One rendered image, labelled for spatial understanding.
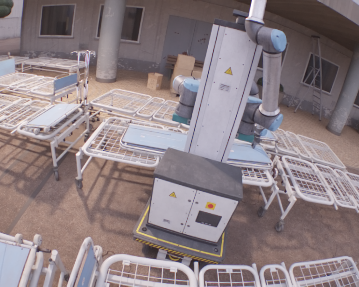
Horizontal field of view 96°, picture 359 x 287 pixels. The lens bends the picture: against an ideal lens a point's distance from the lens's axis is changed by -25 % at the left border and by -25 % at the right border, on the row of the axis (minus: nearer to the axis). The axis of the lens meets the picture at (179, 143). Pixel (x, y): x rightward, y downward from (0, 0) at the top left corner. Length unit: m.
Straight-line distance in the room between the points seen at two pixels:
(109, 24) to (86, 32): 2.80
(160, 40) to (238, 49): 6.55
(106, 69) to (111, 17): 1.42
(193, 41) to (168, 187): 6.81
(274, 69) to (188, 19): 6.64
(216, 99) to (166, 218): 0.89
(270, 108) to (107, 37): 5.10
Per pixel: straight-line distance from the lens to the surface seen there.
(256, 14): 1.31
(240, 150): 2.44
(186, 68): 5.41
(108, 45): 5.99
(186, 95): 1.60
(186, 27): 7.78
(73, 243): 1.96
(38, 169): 2.76
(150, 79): 6.00
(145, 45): 7.96
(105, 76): 6.14
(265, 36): 1.23
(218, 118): 1.51
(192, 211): 1.41
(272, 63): 1.28
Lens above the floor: 1.63
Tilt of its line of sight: 29 degrees down
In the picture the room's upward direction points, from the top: 12 degrees clockwise
